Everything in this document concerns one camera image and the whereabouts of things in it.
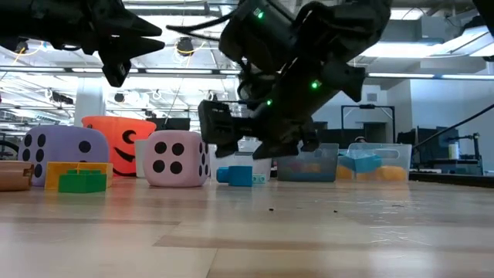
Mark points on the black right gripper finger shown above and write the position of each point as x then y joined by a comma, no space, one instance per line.
225,150
274,150

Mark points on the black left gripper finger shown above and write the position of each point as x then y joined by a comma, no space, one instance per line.
131,27
119,58

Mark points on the blue rounded hollow block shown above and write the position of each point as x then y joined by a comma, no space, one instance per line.
239,177

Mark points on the pink foam die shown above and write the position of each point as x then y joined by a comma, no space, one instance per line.
168,157

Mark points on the long blue four-stud block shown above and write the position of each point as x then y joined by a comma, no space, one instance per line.
361,162

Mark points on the purple foam die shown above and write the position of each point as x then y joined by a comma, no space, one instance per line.
61,135

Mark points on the yellow two-stud block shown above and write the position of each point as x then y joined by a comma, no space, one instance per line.
391,174

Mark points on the yellow-orange sloped block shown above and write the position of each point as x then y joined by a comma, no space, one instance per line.
52,175

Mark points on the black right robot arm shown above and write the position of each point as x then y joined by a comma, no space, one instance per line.
339,31

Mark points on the clear plastic bin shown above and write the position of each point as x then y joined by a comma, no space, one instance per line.
401,154
266,166

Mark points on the grey translucent plastic bin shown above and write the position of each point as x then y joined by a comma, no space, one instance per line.
328,154

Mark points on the overhead light bar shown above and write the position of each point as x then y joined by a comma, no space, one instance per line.
173,71

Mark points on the black background screen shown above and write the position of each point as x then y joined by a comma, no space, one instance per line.
173,123

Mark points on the orange pumpkin-face bucket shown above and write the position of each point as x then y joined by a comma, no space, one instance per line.
116,131

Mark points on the person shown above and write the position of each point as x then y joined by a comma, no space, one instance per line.
361,140

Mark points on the small green building block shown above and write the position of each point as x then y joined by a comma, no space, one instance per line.
83,183

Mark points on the brown wooden track piece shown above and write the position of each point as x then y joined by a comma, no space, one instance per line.
15,175

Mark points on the long thin black rod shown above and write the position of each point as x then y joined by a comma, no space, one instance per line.
451,127

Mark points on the white bottle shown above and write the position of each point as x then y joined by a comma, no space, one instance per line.
454,151

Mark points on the black overhead camera unit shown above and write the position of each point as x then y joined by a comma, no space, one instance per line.
21,47
185,46

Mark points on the black background frame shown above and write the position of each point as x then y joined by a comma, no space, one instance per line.
366,106

